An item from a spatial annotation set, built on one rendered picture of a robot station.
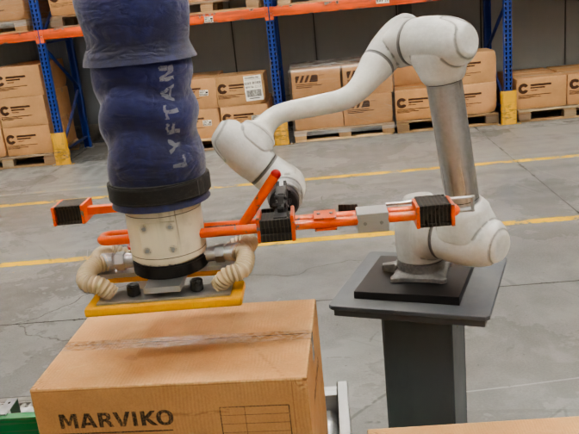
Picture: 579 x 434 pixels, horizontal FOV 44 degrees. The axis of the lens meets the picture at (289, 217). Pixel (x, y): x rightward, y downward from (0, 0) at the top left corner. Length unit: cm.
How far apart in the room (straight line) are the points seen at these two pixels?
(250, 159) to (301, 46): 815
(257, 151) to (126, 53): 53
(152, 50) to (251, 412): 77
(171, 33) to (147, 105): 15
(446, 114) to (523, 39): 831
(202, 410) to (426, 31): 113
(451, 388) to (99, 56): 158
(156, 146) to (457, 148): 95
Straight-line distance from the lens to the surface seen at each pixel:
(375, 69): 208
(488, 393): 328
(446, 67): 202
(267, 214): 164
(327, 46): 999
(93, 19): 151
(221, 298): 155
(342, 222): 159
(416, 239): 232
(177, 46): 151
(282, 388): 154
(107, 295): 162
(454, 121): 209
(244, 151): 187
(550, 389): 334
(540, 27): 1042
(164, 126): 151
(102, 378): 166
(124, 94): 151
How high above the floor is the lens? 170
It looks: 17 degrees down
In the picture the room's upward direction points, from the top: 6 degrees counter-clockwise
